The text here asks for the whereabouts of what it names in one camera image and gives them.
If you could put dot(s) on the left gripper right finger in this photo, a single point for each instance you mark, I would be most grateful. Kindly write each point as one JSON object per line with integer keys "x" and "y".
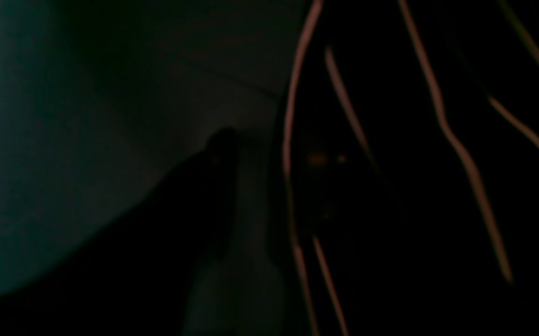
{"x": 343, "y": 238}

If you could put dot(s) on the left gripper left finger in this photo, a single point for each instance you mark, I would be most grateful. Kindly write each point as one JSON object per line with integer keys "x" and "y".
{"x": 134, "y": 277}

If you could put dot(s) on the navy white striped t-shirt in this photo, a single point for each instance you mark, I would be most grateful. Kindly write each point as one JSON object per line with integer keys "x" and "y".
{"x": 457, "y": 83}

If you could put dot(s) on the teal table cloth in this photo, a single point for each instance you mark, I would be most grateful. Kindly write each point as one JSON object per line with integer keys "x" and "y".
{"x": 100, "y": 99}

